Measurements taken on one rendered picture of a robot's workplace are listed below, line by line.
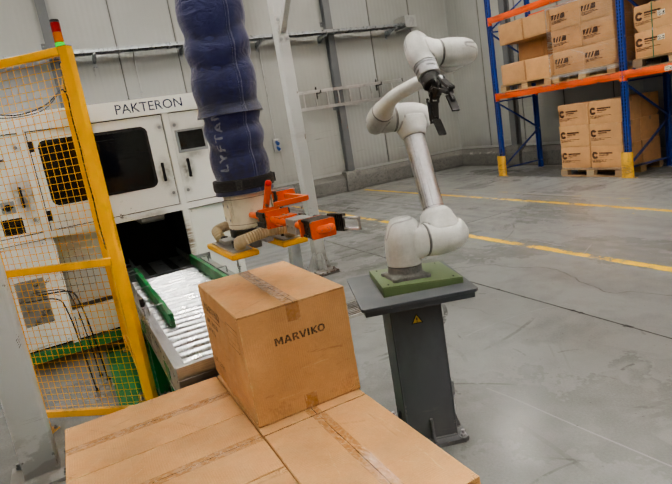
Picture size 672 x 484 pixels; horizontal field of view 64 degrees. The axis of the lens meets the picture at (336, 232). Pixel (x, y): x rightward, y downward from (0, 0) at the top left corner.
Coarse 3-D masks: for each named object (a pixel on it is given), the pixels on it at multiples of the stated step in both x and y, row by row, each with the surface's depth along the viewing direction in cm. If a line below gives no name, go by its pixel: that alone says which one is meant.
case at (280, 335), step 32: (224, 288) 214; (256, 288) 206; (288, 288) 199; (320, 288) 193; (224, 320) 193; (256, 320) 178; (288, 320) 183; (320, 320) 189; (224, 352) 208; (256, 352) 179; (288, 352) 184; (320, 352) 190; (352, 352) 196; (256, 384) 180; (288, 384) 186; (320, 384) 191; (352, 384) 197; (256, 416) 182; (288, 416) 187
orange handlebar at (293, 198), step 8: (288, 200) 212; (296, 200) 214; (304, 200) 216; (272, 216) 175; (280, 216) 169; (288, 216) 168; (280, 224) 168; (296, 224) 156; (328, 224) 145; (320, 232) 144
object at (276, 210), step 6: (258, 210) 181; (264, 210) 182; (270, 210) 175; (276, 210) 176; (282, 210) 177; (288, 210) 179; (258, 216) 178; (264, 216) 175; (270, 216) 175; (258, 222) 180; (264, 222) 177; (270, 222) 175; (270, 228) 176
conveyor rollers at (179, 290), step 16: (176, 272) 442; (192, 272) 431; (160, 288) 395; (176, 288) 390; (192, 288) 385; (176, 304) 347; (192, 304) 342; (160, 320) 324; (176, 320) 319; (192, 320) 315; (176, 336) 286; (192, 336) 288; (208, 336) 283; (192, 352) 262; (208, 352) 257
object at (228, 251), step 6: (210, 246) 208; (216, 246) 205; (222, 246) 200; (228, 246) 198; (246, 246) 193; (216, 252) 202; (222, 252) 193; (228, 252) 190; (234, 252) 186; (240, 252) 186; (246, 252) 186; (252, 252) 186; (258, 252) 187; (228, 258) 188; (234, 258) 184; (240, 258) 185
